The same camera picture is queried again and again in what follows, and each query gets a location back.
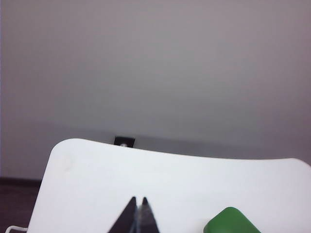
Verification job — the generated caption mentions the black bracket with screw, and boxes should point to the black bracket with screw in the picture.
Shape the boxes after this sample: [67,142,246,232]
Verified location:
[114,136,136,148]

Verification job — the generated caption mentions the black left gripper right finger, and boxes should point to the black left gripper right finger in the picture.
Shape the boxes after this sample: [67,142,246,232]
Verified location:
[138,196,160,233]

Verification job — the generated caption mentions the green and white foam mahjong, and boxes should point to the green and white foam mahjong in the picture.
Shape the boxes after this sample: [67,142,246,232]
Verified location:
[203,206,262,233]

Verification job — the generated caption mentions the white cable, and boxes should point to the white cable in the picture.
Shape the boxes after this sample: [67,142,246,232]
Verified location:
[4,225,29,233]

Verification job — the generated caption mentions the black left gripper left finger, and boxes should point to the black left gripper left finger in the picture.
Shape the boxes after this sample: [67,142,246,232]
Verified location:
[108,196,138,233]

